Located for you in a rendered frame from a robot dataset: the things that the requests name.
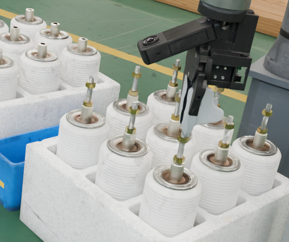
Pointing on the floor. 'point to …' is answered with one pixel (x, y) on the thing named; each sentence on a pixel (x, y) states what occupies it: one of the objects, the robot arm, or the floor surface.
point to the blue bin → (12, 165)
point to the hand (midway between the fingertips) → (182, 126)
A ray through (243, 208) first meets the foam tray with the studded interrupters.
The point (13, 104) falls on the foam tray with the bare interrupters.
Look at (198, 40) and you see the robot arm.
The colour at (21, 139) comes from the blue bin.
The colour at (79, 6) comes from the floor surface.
